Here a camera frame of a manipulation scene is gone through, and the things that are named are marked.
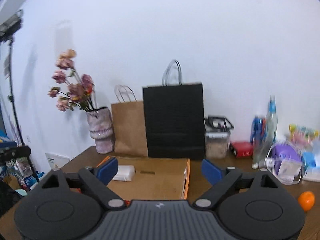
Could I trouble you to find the white translucent plastic container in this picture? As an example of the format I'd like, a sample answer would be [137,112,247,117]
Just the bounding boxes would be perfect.
[112,165,136,181]

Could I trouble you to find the white booklet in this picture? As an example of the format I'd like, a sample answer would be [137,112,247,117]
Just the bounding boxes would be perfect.
[45,153,70,170]

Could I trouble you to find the purple textured vase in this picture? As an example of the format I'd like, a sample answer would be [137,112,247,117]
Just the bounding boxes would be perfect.
[86,107,115,154]

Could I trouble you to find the orange cardboard box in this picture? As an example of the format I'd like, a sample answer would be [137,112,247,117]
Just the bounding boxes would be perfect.
[107,157,190,201]

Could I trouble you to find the brown paper bag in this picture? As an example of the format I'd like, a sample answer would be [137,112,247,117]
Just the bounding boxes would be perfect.
[111,85,148,157]

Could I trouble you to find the red small box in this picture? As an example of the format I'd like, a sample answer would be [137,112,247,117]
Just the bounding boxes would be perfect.
[229,141,253,159]

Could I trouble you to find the clear lidded storage container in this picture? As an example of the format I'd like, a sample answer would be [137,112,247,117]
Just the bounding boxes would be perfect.
[204,115,234,159]

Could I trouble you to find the clear blue-capped bottle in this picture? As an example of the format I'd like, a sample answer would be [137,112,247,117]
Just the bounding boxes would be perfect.
[252,95,278,169]

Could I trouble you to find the dried pink flowers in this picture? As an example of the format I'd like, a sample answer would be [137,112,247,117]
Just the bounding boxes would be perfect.
[48,49,97,112]

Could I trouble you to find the blue packaged item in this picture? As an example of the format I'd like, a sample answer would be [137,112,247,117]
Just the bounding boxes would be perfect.
[250,116,266,146]

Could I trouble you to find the black paper bag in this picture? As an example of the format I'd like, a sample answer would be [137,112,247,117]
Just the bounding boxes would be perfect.
[143,60,206,160]

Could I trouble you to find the orange fruit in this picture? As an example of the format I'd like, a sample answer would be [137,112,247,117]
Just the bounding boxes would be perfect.
[297,191,315,212]

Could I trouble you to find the black tripod stand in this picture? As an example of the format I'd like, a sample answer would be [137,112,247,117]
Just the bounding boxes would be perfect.
[1,9,40,183]

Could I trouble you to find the purple item in wire basket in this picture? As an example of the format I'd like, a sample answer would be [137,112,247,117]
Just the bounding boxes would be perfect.
[264,141,303,185]

